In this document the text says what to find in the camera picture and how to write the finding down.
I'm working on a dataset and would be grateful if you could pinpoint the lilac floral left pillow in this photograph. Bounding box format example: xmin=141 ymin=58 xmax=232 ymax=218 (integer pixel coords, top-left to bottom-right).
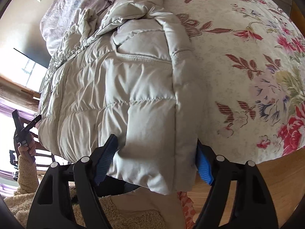
xmin=40 ymin=0 xmax=110 ymax=55

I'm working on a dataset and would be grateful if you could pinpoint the floral beige bed quilt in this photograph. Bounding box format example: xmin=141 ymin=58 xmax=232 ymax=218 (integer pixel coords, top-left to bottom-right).
xmin=164 ymin=0 xmax=304 ymax=163

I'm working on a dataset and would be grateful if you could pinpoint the orange patterned cloth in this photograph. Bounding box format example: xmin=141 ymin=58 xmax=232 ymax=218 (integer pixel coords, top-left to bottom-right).
xmin=177 ymin=191 xmax=196 ymax=229

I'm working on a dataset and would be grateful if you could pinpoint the beige fleece left sleeve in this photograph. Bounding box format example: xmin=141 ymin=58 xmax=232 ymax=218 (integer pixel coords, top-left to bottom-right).
xmin=14 ymin=155 xmax=39 ymax=195

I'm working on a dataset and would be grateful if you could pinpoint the person left hand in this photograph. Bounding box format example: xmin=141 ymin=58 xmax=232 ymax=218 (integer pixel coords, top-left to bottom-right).
xmin=18 ymin=133 xmax=36 ymax=164

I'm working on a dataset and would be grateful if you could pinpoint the white puffer down jacket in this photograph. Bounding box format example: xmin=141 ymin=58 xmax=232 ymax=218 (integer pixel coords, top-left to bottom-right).
xmin=38 ymin=0 xmax=204 ymax=194

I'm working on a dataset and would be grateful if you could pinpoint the window with dark frame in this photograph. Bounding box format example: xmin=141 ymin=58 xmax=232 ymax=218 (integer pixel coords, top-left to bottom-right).
xmin=1 ymin=49 xmax=47 ymax=92

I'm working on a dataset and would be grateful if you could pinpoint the beige fleece torso garment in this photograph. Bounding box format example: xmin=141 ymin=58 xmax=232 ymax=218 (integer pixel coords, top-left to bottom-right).
xmin=4 ymin=188 xmax=186 ymax=228

